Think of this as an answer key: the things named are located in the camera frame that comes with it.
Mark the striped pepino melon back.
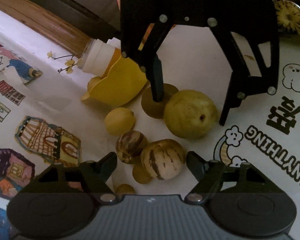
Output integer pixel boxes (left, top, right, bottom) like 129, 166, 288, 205
115, 130, 148, 165

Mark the striped pepino melon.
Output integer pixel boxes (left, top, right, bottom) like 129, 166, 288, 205
115, 130, 148, 165
275, 0, 300, 35
141, 139, 186, 180

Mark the green pear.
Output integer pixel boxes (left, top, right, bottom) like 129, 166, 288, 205
164, 89, 218, 140

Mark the brown kiwi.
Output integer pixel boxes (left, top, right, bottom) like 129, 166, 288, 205
141, 83, 179, 119

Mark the striped pepino melon front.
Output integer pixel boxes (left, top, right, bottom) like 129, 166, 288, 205
275, 0, 300, 35

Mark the small white cup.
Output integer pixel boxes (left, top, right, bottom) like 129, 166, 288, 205
107, 37, 121, 49

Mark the white orange cup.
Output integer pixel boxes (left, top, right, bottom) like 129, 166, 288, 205
77, 39, 121, 78

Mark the yellow plastic bowl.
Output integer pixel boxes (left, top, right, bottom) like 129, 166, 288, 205
81, 57, 147, 107

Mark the yellow lemon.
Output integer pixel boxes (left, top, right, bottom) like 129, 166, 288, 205
104, 107, 136, 136

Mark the yellow dried flower sprig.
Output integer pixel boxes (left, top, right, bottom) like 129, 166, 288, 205
46, 51, 81, 74

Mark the houses drawing paper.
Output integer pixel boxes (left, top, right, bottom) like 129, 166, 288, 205
0, 73, 82, 239

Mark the cartoon kids drawing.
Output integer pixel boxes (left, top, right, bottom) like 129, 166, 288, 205
0, 44, 43, 83

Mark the wooden door frame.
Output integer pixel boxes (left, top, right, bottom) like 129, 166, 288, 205
0, 0, 91, 56

